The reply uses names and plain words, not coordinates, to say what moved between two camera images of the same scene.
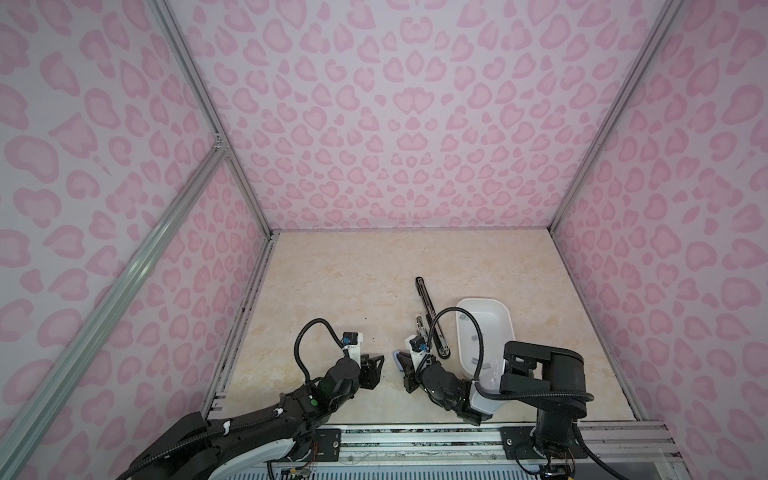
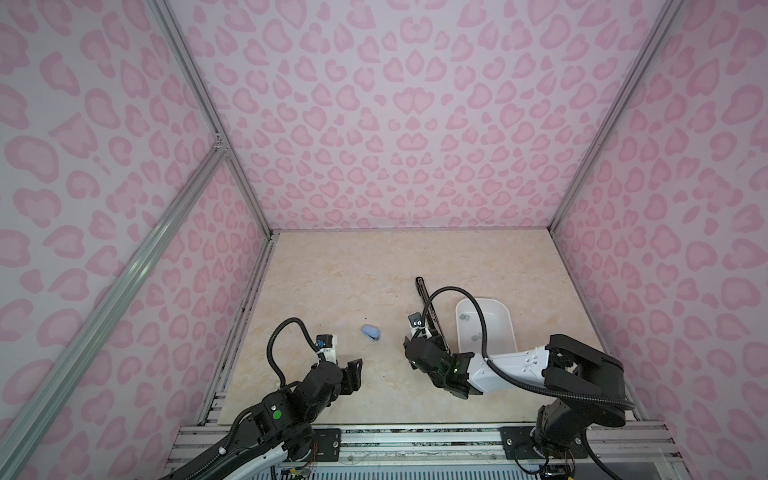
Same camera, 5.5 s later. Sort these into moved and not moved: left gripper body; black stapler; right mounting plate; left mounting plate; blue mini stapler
Moved: blue mini stapler; left gripper body
Not moved: left mounting plate; black stapler; right mounting plate
